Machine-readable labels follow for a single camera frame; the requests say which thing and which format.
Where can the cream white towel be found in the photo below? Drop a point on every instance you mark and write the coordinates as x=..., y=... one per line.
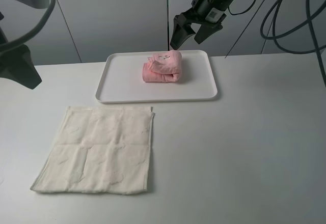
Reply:
x=104, y=149

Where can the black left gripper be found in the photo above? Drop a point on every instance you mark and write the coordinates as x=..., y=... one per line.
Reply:
x=17, y=65

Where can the pink towel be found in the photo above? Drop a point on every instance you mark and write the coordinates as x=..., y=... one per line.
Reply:
x=163, y=67

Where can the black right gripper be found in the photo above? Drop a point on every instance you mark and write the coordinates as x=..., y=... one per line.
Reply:
x=209, y=14

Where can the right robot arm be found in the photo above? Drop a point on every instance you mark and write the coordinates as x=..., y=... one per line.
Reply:
x=201, y=20

